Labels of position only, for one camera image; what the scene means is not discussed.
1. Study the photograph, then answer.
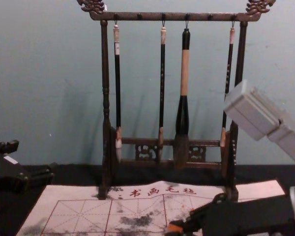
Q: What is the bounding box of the dark carved wooden brush rack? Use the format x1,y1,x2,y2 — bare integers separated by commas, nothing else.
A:
76,0,277,202

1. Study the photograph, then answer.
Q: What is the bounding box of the white felt mat, red grid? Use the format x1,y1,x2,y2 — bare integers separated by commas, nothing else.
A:
16,179,286,236

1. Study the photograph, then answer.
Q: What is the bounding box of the large brush, tan handle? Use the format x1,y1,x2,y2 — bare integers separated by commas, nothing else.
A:
173,28,191,171

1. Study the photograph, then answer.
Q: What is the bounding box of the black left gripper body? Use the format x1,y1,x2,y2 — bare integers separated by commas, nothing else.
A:
0,147,30,198

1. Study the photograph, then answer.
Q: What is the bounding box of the black table cloth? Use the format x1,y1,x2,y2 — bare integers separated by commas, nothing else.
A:
0,161,295,236

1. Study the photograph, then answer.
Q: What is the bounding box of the thin black brush, pink cap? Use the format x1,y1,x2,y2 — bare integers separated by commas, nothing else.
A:
219,27,236,148

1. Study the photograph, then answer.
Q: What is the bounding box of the thin black brush, white label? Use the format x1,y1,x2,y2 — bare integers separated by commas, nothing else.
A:
112,24,123,164

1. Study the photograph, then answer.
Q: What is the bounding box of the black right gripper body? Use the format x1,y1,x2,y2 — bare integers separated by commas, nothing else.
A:
202,195,295,236

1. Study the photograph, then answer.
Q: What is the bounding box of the thin black brush, pale cap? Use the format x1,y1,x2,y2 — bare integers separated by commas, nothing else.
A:
157,26,167,148

